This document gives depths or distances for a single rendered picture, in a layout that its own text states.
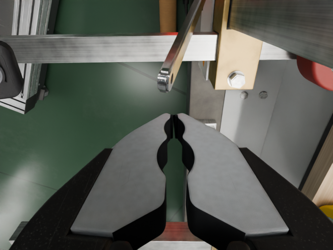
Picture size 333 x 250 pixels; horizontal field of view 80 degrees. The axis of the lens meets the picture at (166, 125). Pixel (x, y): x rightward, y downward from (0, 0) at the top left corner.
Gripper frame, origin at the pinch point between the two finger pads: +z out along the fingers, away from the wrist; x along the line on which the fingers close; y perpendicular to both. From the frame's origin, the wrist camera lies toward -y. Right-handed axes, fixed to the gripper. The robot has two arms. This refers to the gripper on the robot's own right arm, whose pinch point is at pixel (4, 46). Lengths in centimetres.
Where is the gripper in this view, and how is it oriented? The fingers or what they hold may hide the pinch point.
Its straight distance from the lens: 37.2
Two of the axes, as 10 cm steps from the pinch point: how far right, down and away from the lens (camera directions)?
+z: 0.1, -5.2, 8.6
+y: -10.0, 0.1, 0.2
